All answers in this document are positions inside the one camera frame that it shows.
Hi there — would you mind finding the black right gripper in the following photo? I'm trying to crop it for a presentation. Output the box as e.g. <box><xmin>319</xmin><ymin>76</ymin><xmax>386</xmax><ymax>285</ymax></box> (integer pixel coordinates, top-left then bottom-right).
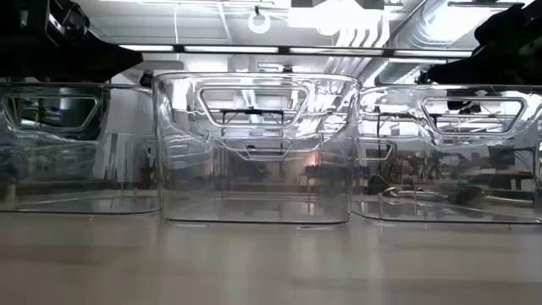
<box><xmin>427</xmin><ymin>40</ymin><xmax>542</xmax><ymax>86</ymax></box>

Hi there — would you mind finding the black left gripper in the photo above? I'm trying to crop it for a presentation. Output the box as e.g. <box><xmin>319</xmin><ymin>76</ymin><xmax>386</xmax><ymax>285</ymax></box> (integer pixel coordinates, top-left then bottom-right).
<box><xmin>29</xmin><ymin>0</ymin><xmax>144</xmax><ymax>84</ymax></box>

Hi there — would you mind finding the clear plastic bin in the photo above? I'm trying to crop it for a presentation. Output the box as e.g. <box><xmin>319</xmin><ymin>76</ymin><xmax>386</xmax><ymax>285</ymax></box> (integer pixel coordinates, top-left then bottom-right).
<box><xmin>151</xmin><ymin>71</ymin><xmax>363</xmax><ymax>225</ymax></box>
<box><xmin>0</xmin><ymin>82</ymin><xmax>161</xmax><ymax>214</ymax></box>
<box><xmin>351</xmin><ymin>83</ymin><xmax>542</xmax><ymax>225</ymax></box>

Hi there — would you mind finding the long ceiling light bar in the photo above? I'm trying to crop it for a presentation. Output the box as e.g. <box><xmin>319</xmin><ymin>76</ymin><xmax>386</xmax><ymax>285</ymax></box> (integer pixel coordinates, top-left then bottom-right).
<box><xmin>118</xmin><ymin>43</ymin><xmax>475</xmax><ymax>58</ymax></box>

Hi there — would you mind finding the white ring ceiling lamp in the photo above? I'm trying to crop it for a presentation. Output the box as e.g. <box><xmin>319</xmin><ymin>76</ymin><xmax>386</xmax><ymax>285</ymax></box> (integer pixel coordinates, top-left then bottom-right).
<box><xmin>247</xmin><ymin>10</ymin><xmax>272</xmax><ymax>36</ymax></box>

